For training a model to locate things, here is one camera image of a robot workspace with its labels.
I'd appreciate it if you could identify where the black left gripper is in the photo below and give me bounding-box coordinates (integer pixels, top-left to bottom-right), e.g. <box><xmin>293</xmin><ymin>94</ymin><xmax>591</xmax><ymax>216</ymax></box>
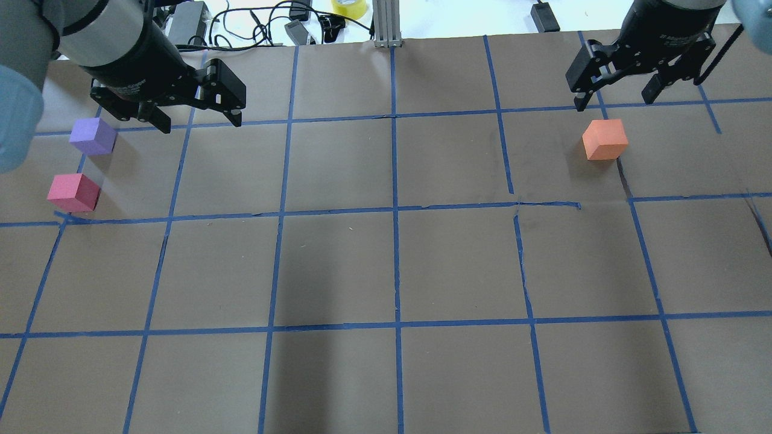
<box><xmin>89</xmin><ymin>12</ymin><xmax>247</xmax><ymax>134</ymax></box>

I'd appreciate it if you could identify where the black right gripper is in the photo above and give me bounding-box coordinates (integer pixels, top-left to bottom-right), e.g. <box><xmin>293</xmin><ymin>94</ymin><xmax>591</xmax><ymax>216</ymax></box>
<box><xmin>565</xmin><ymin>1</ymin><xmax>718</xmax><ymax>112</ymax></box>

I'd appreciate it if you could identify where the orange foam cube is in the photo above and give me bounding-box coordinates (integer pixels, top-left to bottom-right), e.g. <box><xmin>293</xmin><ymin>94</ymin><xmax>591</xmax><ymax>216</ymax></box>
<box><xmin>581</xmin><ymin>119</ymin><xmax>630</xmax><ymax>160</ymax></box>

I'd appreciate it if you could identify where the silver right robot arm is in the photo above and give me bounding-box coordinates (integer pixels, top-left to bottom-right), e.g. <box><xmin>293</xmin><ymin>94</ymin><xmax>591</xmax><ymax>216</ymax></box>
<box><xmin>565</xmin><ymin>1</ymin><xmax>771</xmax><ymax>112</ymax></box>

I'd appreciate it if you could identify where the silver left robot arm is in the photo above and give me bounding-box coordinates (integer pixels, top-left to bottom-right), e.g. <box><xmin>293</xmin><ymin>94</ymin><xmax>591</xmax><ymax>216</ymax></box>
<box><xmin>1</xmin><ymin>1</ymin><xmax>247</xmax><ymax>173</ymax></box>

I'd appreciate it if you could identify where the black power brick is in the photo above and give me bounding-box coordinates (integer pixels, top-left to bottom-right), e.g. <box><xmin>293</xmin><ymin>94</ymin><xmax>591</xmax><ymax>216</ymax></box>
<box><xmin>166</xmin><ymin>1</ymin><xmax>209</xmax><ymax>46</ymax></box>

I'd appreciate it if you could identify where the black power adapter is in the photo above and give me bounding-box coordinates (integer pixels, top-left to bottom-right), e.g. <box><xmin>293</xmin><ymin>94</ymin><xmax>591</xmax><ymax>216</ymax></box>
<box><xmin>530</xmin><ymin>1</ymin><xmax>562</xmax><ymax>33</ymax></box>

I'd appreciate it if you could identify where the purple foam cube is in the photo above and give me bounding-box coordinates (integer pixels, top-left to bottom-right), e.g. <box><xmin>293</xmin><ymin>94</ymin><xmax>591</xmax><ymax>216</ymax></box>
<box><xmin>69</xmin><ymin>116</ymin><xmax>118</xmax><ymax>156</ymax></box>

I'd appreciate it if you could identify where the pink foam cube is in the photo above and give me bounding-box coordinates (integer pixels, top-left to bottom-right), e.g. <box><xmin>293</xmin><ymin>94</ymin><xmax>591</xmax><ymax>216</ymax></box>
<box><xmin>46</xmin><ymin>173</ymin><xmax>101</xmax><ymax>213</ymax></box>

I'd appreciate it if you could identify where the yellow tape roll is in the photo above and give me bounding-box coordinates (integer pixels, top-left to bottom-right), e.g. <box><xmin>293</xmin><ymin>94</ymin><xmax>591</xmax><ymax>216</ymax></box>
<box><xmin>331</xmin><ymin>0</ymin><xmax>369</xmax><ymax>20</ymax></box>

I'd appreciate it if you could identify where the aluminium frame post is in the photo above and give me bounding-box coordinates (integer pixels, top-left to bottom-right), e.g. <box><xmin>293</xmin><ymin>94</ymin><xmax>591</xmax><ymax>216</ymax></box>
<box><xmin>372</xmin><ymin>0</ymin><xmax>403</xmax><ymax>48</ymax></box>

